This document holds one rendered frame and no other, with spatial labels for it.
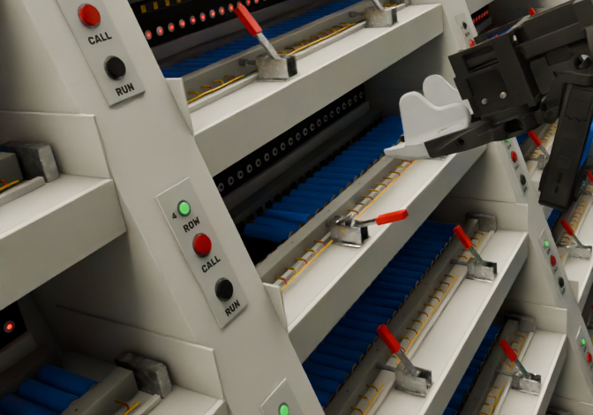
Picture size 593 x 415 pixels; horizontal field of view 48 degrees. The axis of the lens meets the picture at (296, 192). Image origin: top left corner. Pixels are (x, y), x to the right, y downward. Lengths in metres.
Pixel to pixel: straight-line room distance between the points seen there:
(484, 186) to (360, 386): 0.47
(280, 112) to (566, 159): 0.28
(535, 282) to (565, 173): 0.65
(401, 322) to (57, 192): 0.54
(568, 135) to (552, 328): 0.72
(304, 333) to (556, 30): 0.35
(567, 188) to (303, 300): 0.27
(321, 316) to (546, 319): 0.65
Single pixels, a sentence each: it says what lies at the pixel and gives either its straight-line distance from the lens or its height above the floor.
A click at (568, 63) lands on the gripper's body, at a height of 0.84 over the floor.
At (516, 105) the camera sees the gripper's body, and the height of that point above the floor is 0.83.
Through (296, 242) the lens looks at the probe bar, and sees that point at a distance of 0.73.
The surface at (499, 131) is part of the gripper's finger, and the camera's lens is 0.56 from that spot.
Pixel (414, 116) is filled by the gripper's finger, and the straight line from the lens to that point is 0.60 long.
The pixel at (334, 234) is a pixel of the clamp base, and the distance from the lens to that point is 0.76.
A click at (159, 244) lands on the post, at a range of 0.53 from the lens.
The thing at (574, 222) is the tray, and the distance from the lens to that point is 1.63.
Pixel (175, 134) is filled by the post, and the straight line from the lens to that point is 0.57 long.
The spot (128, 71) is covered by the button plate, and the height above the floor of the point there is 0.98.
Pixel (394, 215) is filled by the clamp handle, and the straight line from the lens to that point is 0.72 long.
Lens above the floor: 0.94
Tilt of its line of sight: 12 degrees down
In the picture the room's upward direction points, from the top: 24 degrees counter-clockwise
